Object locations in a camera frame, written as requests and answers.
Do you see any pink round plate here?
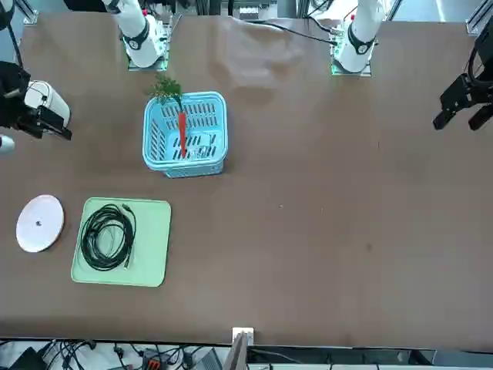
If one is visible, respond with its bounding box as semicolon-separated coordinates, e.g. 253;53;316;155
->
15;194;65;254

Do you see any grey power adapter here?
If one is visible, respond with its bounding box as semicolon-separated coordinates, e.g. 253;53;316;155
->
192;348;224;370

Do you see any red and black connector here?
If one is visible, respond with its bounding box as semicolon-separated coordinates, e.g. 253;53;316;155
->
141;348;163;369

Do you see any grey metal post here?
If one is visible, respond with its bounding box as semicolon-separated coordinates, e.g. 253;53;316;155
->
223;332;250;370

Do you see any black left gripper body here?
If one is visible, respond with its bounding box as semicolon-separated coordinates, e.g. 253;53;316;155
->
474;27;493;81

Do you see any coiled black cable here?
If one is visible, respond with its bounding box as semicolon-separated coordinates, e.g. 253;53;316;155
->
75;203;138;271

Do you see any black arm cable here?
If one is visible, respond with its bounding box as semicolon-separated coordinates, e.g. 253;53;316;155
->
0;11;22;72

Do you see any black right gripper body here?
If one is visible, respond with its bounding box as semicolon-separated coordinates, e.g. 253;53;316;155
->
0;61;32;130

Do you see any cream small trash bin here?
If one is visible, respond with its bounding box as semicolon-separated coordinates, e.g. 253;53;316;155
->
24;79;72;129

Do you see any green plastic tray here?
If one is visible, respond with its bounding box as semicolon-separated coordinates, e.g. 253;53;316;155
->
70;197;173;288

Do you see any blue plastic basket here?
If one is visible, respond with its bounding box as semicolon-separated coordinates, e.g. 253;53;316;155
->
143;91;229;180

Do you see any orange toy carrot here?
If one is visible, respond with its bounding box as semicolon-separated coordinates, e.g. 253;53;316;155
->
145;72;189;160

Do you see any black box under table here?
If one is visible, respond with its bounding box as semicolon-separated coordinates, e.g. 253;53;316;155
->
7;346;48;370

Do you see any black cable across table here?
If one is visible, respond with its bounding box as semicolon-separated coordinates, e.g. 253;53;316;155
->
230;15;340;45

